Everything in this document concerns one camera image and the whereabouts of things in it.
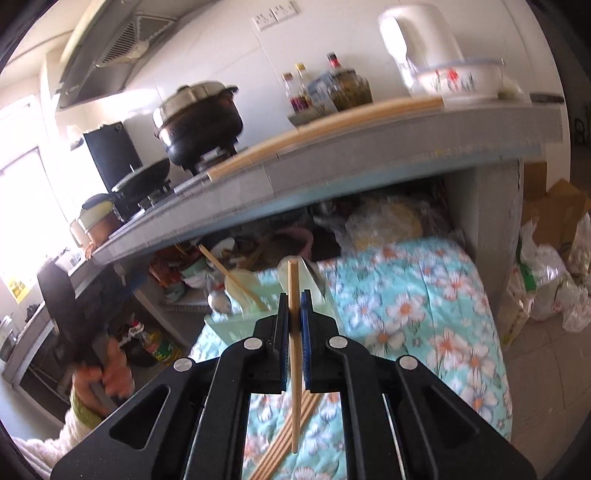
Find plastic bag with yellow contents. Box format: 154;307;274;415
332;196;426;253

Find green star-cutout utensil holder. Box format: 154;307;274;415
203;258;340;346

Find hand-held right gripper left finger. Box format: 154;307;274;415
51;292;290;480

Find clear plastic bag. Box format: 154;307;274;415
561;226;591;334

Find floral enamel basin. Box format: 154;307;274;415
412;58;507;100

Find bundle of bamboo chopsticks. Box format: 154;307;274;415
252;392;325;480

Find blue and white packet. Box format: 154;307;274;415
307;74;334;114

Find person's left hand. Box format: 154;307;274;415
73;339;136;403

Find pink plastic basin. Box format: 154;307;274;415
272;226;315;260

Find single bamboo chopstick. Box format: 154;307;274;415
287;260;302;453

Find cream enamel mug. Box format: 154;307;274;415
69;219;92;251

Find white electric kettle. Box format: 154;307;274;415
378;4;465;91

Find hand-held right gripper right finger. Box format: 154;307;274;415
300;290;536;480

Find grey concrete counter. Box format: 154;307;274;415
0;102;568;386

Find small condiment tray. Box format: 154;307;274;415
287;108;343;128

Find stainless steel utensil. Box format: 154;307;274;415
302;258;329;297

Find black pot with steel lid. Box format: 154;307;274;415
152;80;245;168

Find white plastic bag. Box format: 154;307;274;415
503;222;570;325

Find cooking oil bottle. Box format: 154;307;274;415
124;322;182;368

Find person's left forearm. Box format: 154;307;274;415
13;383;109;480

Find pile of crockery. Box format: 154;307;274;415
152;235;278;302

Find cream rice paddle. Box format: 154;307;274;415
229;269;265;311

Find range hood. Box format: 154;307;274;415
55;0;186;110

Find wooden chopsticks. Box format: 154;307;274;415
198;244;269;311

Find black box appliance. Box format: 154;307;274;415
83;121;144;193

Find white wall socket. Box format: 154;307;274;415
252;0;299;31

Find floral turquoise blanket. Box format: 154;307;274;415
189;235;514;480

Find yellow-capped sauce bottle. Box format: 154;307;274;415
295;64;311;112

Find gas stove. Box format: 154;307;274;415
113;143;242;217

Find black wok pan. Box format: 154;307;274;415
111;157;172;193

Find cardboard box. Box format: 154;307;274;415
522;161;591;251

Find glass pickle jar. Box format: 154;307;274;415
329;69;374;112

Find bamboo cutting board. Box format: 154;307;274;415
206;96;445;182

